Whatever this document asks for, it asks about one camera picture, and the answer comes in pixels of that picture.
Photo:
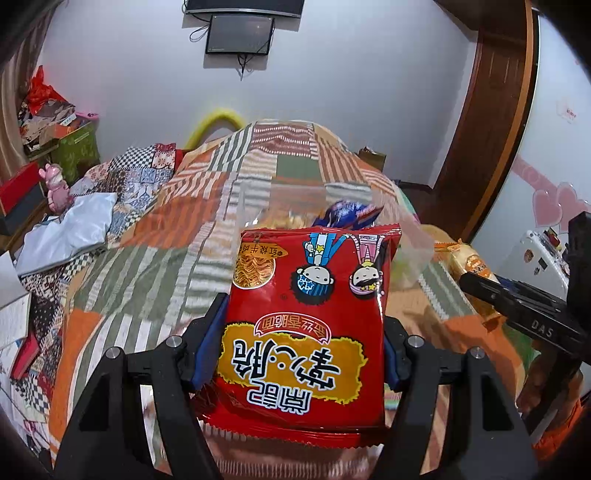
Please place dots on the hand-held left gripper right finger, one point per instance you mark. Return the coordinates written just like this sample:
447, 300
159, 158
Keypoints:
392, 364

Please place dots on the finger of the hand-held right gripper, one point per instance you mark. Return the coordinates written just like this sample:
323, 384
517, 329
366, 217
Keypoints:
517, 288
508, 309

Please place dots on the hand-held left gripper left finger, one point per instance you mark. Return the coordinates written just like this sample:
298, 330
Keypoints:
203, 369

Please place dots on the orange cream wafer packet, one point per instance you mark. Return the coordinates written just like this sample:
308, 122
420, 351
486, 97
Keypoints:
471, 261

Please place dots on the red noodle snack packet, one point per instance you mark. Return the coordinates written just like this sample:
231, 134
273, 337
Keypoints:
295, 350

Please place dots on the clear plastic storage box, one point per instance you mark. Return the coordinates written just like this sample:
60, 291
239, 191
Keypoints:
415, 240

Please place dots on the blue snack packet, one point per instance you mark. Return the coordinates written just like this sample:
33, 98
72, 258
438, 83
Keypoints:
346, 214

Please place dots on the clear peanut snack packet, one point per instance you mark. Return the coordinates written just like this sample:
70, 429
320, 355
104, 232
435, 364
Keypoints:
281, 220

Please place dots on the white sticker-covered case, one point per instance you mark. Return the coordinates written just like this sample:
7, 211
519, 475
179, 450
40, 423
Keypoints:
531, 258

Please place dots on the white sliding wardrobe door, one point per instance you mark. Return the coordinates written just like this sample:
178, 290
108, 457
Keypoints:
554, 138

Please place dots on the patchwork striped blanket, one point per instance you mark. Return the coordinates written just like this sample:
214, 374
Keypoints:
184, 240

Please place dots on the red label notice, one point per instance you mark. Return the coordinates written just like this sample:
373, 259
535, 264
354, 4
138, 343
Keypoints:
570, 113

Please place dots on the brown wooden door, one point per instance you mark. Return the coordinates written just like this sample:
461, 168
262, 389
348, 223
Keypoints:
489, 115

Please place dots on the red book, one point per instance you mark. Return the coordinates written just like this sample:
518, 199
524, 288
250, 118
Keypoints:
25, 357

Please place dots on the white cloth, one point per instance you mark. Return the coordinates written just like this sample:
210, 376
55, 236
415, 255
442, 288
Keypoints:
69, 230

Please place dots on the brown cardboard box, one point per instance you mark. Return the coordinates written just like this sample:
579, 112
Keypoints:
373, 159

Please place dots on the open white notebook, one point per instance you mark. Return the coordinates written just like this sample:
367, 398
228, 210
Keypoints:
11, 314

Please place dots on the checkered patchwork quilt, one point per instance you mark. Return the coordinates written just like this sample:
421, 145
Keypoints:
134, 175

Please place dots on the pink bunny toy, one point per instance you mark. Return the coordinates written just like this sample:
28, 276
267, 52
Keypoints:
57, 189

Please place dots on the grey box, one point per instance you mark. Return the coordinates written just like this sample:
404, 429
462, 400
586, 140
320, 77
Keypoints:
23, 217

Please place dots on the green cardboard box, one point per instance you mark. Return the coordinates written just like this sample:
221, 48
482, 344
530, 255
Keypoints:
78, 152

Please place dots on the yellow foam tube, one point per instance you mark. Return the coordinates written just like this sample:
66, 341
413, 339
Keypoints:
217, 115

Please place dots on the red box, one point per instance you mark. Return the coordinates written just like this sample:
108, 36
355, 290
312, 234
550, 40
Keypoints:
18, 189

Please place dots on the pile of papers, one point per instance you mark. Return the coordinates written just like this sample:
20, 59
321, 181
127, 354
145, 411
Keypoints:
41, 124

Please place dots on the red plastic bag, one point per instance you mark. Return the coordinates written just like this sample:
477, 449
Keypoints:
44, 92

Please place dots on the striped brown curtain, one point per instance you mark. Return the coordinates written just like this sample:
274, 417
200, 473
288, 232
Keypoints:
23, 69

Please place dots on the small black wall monitor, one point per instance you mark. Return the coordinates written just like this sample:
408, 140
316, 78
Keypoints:
239, 34

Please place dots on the black wall television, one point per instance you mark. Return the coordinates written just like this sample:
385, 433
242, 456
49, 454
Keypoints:
244, 5

